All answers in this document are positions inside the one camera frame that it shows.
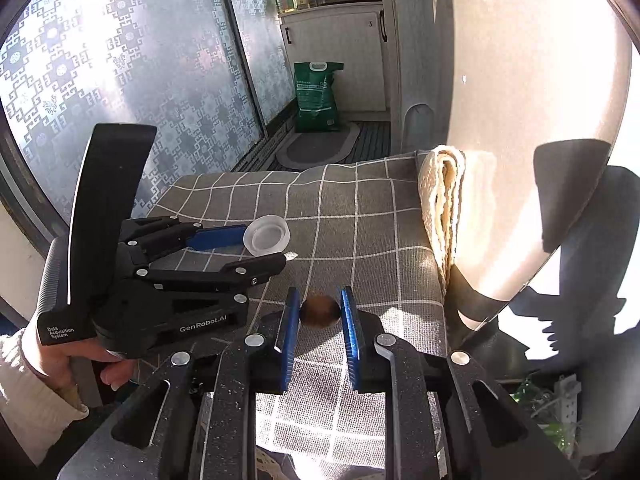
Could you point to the grey oval floor mat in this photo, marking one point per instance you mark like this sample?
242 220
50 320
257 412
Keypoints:
301 151

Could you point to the white plastic bottle cap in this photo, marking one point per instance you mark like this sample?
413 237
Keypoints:
266 235

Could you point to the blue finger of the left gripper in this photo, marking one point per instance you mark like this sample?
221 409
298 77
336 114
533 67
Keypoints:
205 240
240 272

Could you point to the cream folded towel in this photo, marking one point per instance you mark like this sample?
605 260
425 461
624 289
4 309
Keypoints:
441 173

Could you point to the grey checked tablecloth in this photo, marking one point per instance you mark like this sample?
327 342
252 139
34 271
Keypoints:
351 225

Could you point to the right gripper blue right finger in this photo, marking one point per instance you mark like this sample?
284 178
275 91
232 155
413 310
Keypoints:
350 323

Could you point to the person's left hand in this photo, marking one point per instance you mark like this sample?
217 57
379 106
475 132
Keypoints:
52 363

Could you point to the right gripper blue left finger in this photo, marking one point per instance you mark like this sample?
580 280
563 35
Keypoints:
287 335

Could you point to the brown round nut shell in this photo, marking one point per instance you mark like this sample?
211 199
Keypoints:
319 311

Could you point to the white kitchen cabinet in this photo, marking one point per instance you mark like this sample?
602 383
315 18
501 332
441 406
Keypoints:
397 57

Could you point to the frosted patterned sliding door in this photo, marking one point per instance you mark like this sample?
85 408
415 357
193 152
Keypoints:
207 74

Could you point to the green rice bag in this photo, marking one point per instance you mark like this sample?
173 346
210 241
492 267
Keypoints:
317 109

